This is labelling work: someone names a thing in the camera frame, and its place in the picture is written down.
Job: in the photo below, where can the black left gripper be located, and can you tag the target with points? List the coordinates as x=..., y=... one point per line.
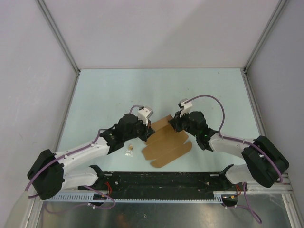
x=147, y=130

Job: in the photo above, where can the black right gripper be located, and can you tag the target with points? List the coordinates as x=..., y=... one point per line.
x=175, y=121

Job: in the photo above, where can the brown cardboard box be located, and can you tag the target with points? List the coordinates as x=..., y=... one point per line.
x=165, y=145

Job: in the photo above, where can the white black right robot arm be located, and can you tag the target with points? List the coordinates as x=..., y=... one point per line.
x=264, y=163

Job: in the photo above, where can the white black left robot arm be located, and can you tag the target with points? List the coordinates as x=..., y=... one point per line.
x=53, y=172

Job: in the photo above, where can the small cardboard scrap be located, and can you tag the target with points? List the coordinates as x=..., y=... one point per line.
x=129, y=150

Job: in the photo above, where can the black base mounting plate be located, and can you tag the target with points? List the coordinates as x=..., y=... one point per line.
x=204, y=181

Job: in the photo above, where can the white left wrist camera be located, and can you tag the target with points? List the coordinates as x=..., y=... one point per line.
x=144, y=114

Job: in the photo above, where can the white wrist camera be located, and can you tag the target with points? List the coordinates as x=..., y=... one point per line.
x=144, y=114
x=185, y=106

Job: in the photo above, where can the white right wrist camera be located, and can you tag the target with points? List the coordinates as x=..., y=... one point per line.
x=185, y=106

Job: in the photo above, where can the grey slotted cable duct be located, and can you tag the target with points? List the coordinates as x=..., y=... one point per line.
x=155, y=197

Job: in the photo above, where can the aluminium frame post right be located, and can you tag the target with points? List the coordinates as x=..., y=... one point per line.
x=275, y=16

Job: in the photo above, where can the aluminium frame post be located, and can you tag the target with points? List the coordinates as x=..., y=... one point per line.
x=275, y=16
x=57, y=34

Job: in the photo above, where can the aluminium frame post left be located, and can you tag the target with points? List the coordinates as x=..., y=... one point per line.
x=57, y=34

